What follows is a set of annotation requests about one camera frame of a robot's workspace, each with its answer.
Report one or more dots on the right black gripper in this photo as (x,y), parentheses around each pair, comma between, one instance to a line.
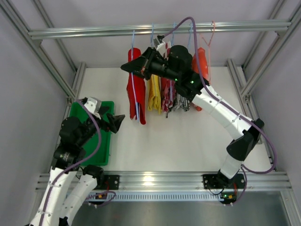
(149,62)

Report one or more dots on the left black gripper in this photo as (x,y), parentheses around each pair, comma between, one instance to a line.
(107,120)

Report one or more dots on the red trousers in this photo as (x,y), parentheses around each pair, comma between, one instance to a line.
(136,92)

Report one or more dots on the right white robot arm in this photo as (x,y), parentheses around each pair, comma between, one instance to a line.
(177,67)

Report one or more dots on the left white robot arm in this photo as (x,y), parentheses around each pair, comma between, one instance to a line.
(59,206)

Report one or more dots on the pink floral trousers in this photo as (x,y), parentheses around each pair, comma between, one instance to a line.
(167,86)

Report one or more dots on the yellow trousers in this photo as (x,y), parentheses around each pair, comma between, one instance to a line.
(154,98)

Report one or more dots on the newspaper print trousers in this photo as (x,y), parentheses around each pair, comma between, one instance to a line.
(182,103)

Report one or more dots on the orange trousers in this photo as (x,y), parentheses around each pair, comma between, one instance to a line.
(202,61)

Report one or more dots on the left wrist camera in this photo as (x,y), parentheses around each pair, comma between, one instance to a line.
(93,105)

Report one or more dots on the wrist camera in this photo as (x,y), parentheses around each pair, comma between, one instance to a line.
(158,42)
(93,105)

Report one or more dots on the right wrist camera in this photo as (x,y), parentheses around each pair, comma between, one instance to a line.
(158,42)

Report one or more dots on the aluminium hanging rail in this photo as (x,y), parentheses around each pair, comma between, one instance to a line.
(160,29)

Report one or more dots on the left aluminium frame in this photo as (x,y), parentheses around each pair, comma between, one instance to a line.
(72,92)

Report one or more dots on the aluminium frame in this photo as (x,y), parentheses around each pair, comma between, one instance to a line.
(270,85)
(72,92)

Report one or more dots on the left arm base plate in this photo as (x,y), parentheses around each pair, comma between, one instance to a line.
(108,182)

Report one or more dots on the front aluminium rail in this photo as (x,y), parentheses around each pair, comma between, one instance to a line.
(134,181)

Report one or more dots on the slotted cable duct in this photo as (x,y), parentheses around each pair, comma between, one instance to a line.
(157,197)

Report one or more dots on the pink wire hanger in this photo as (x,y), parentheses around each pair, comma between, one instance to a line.
(209,49)

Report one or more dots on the right aluminium frame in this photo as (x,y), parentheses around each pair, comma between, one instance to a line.
(270,85)

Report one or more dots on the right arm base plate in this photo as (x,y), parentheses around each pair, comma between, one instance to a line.
(211,181)

